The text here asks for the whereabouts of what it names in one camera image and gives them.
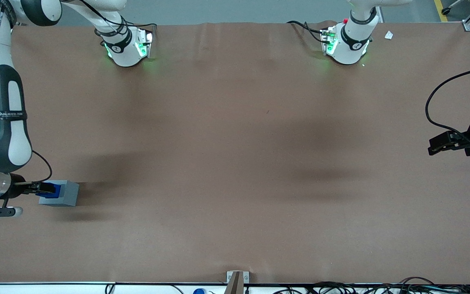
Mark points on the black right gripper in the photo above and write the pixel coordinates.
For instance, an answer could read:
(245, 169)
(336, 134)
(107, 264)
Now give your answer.
(17, 189)

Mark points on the small blue square part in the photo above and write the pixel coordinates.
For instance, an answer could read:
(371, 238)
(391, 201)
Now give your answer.
(56, 191)

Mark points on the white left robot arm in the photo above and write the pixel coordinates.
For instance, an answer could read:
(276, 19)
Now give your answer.
(351, 41)

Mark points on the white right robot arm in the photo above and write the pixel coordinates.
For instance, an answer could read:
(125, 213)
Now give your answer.
(10, 147)

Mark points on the gray square base block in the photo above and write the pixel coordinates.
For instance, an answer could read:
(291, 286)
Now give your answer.
(69, 194)

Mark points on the white paper scrap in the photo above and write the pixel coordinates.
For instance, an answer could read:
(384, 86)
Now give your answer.
(389, 35)

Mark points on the black caster wheel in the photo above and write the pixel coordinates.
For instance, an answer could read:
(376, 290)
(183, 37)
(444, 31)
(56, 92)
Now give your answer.
(446, 10)

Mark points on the small blue round cap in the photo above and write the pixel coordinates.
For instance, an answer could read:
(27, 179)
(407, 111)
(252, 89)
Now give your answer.
(199, 291)

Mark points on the brown table mat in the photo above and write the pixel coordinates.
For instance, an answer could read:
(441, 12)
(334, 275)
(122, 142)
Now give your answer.
(235, 163)

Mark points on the metal bracket with post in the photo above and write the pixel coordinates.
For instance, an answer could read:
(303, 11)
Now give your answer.
(236, 281)

